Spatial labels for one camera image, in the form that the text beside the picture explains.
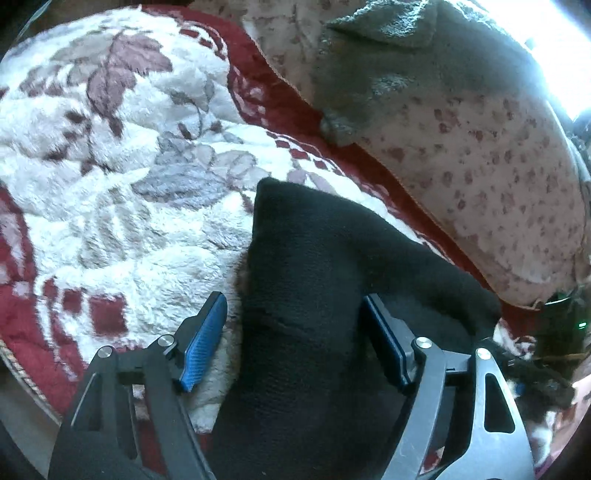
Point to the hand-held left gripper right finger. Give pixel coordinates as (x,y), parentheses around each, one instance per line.
(385,344)

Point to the red white floral blanket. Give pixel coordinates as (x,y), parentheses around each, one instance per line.
(115,184)

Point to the grey green towel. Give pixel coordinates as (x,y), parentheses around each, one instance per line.
(415,64)

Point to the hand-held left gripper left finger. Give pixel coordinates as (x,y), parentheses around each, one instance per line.
(203,348)

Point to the black pants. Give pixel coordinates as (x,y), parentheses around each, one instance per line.
(323,300)

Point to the beige spotted pillow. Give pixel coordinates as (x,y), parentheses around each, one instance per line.
(461,161)

